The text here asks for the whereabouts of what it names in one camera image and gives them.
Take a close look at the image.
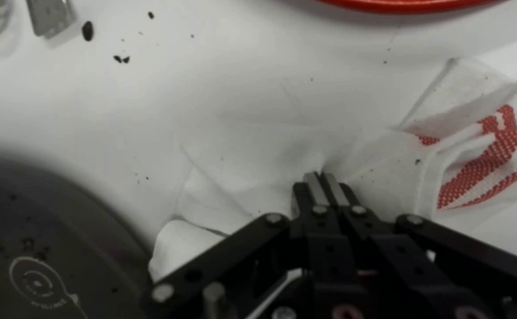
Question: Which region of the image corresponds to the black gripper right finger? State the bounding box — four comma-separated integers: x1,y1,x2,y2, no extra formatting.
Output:
323,171,517,319

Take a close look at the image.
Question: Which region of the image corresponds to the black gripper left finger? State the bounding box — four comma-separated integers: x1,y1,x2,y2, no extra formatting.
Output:
139,171,353,319

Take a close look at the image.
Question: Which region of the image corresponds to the white and red towel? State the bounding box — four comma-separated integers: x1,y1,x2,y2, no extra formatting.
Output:
146,54,517,283

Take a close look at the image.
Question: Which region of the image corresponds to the red plate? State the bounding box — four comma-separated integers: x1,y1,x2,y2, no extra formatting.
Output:
318,0,506,15

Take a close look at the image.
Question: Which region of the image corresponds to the black frying pan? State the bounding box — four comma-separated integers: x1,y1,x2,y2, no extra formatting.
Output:
0,147,155,319

